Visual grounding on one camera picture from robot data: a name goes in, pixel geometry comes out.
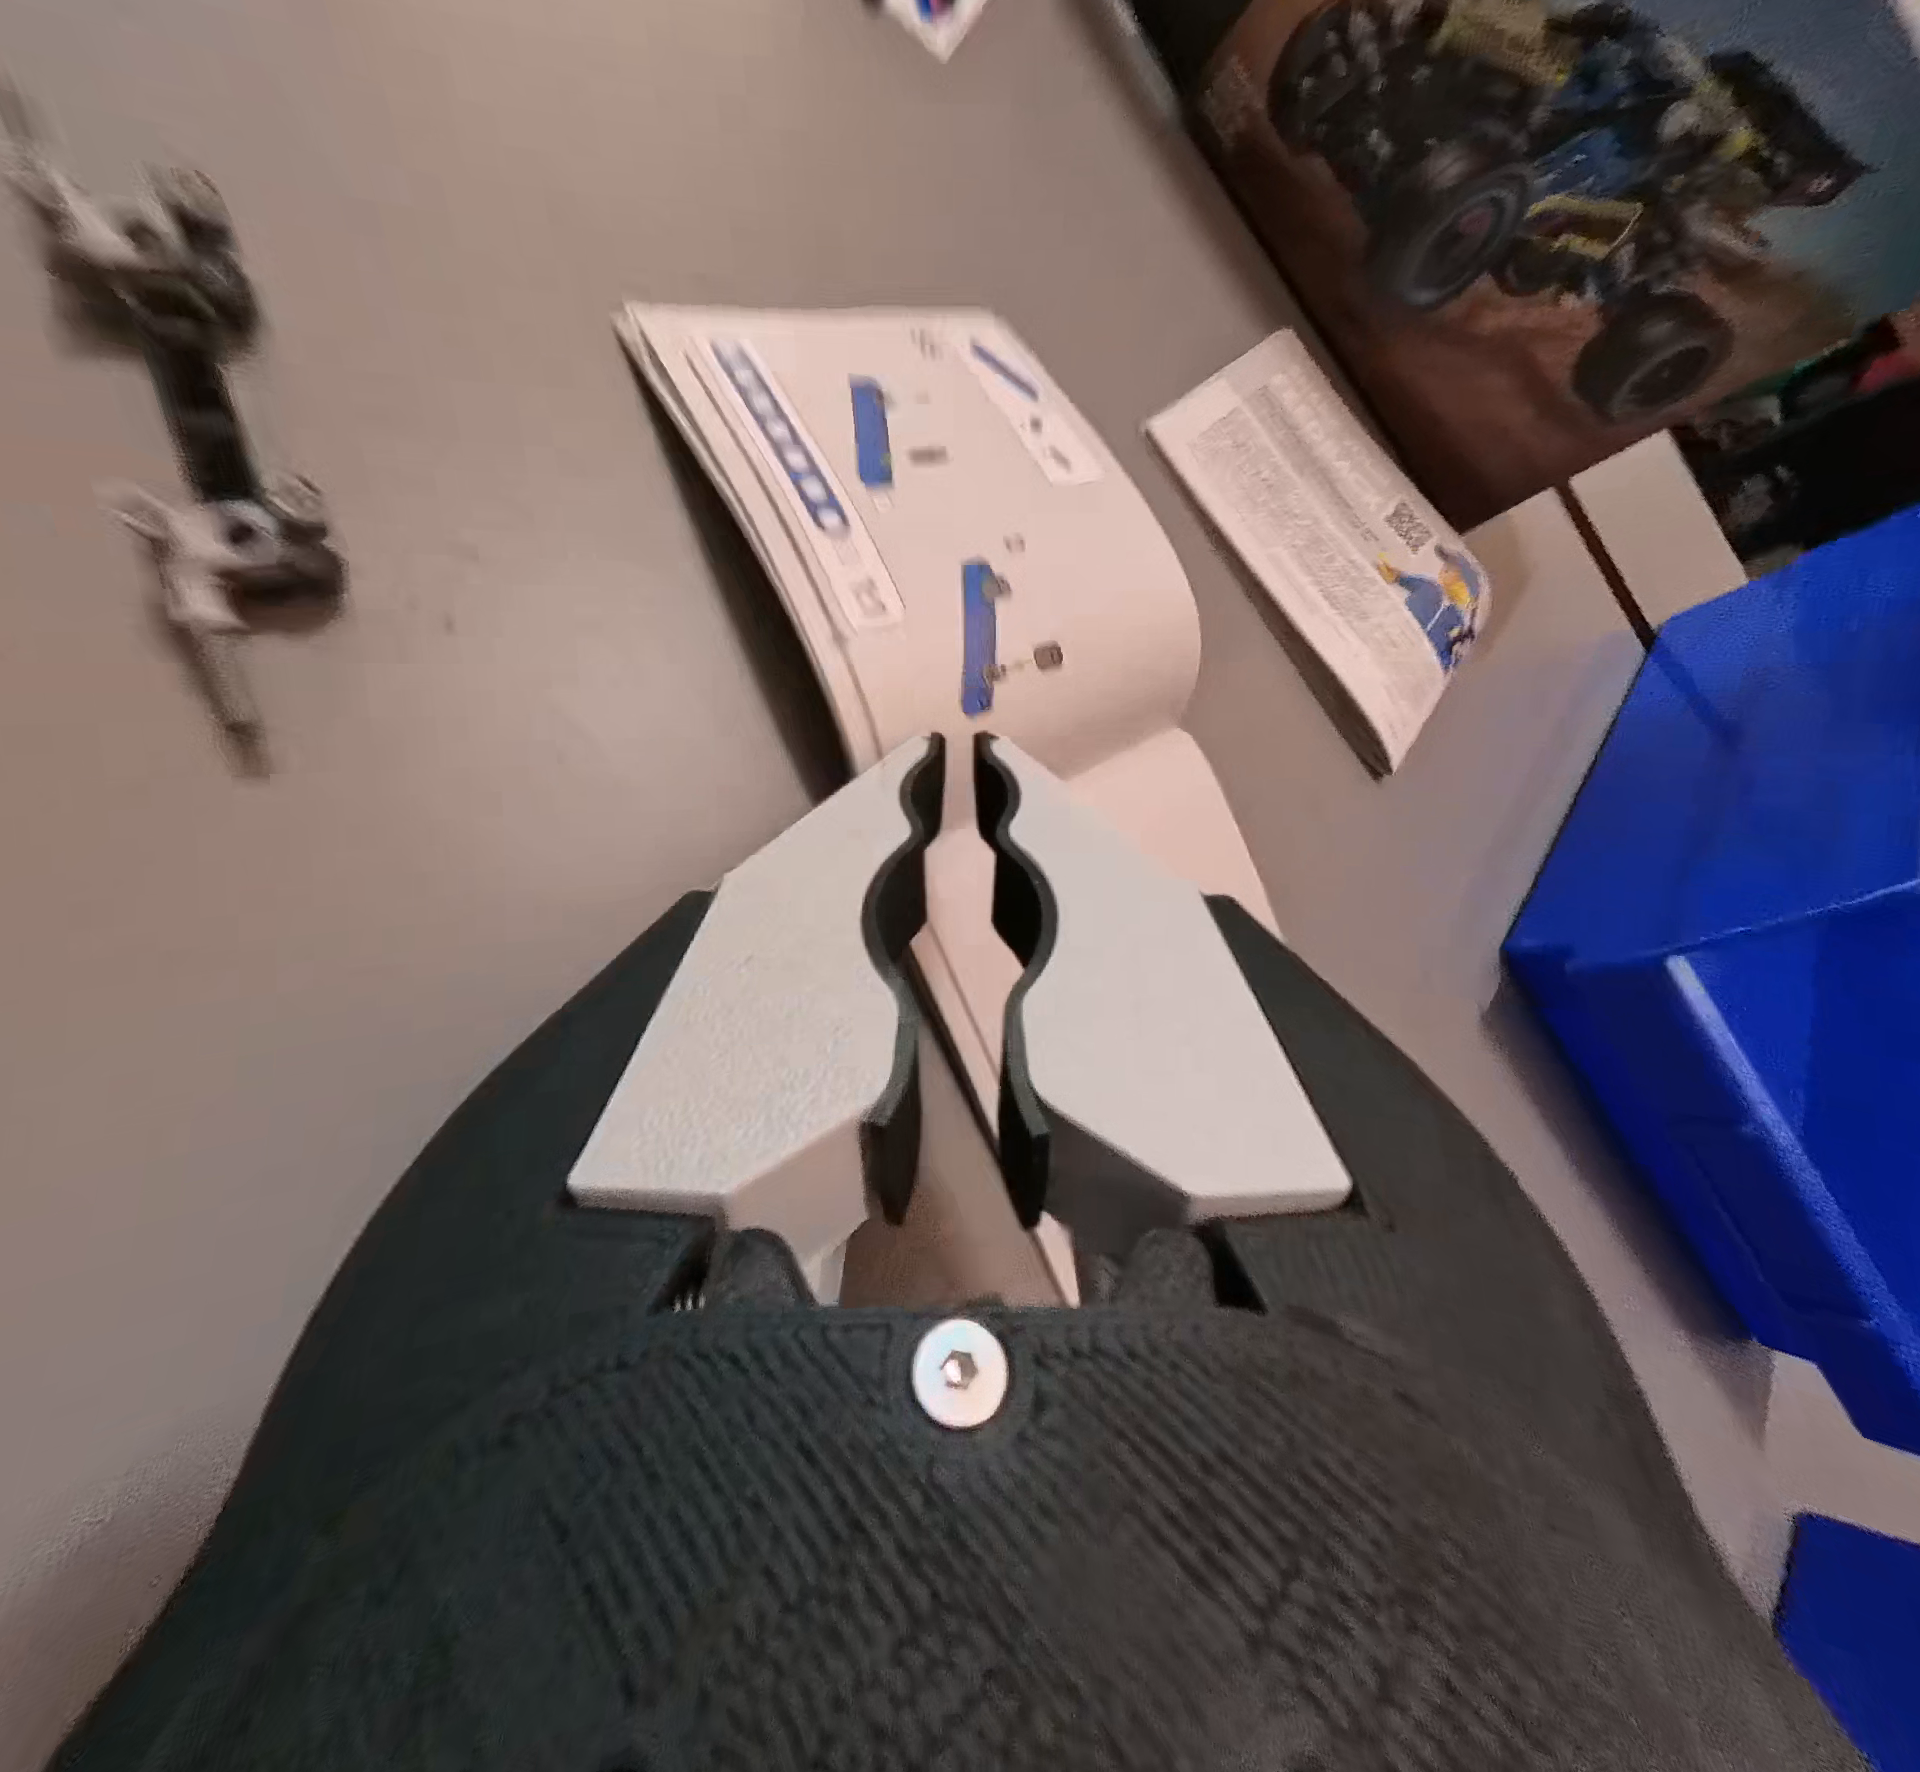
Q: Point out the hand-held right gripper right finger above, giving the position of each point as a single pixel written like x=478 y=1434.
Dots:
x=1169 y=1049

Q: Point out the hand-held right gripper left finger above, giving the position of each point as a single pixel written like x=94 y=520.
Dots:
x=720 y=1049

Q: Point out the lego instruction manual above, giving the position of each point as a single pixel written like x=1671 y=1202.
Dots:
x=1052 y=555

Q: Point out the grey black lego axle assembly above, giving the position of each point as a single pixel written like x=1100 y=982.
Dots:
x=203 y=407

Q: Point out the lego set box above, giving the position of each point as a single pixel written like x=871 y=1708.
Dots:
x=1501 y=228

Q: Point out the small white printed booklet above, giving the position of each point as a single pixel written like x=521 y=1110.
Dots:
x=1318 y=540

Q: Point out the blue plastic bin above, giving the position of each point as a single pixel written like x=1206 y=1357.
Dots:
x=1772 y=900
x=1860 y=1636

